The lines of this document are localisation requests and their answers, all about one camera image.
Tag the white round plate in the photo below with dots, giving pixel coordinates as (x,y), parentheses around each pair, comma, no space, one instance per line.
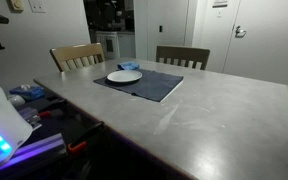
(124,76)

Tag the blue towel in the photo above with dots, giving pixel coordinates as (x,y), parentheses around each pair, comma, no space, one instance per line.
(128,65)

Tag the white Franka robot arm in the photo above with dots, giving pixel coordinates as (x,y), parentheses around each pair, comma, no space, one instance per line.
(4,123)

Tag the dark blue placemat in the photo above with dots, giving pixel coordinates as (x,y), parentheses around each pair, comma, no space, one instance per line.
(157,85)

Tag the brown wooden slat-back chair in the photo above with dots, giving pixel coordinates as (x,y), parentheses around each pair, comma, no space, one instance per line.
(182,52)

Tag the white kitchen oven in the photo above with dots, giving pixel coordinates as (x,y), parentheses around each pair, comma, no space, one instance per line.
(109,45)

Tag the black door latch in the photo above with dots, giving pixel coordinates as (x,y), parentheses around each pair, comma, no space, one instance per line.
(160,28)

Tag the light wooden slat-back chair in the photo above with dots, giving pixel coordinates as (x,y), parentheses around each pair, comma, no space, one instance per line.
(77,51)

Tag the black orange bar clamp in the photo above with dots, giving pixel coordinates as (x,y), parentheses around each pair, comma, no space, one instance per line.
(75,147)

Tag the blue box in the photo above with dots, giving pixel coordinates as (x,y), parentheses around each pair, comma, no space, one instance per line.
(30,91)

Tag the beige round thermostat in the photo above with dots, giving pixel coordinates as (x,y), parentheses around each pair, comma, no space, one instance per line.
(16,5)

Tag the silver metal bracket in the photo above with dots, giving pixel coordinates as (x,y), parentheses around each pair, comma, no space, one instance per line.
(29,115)

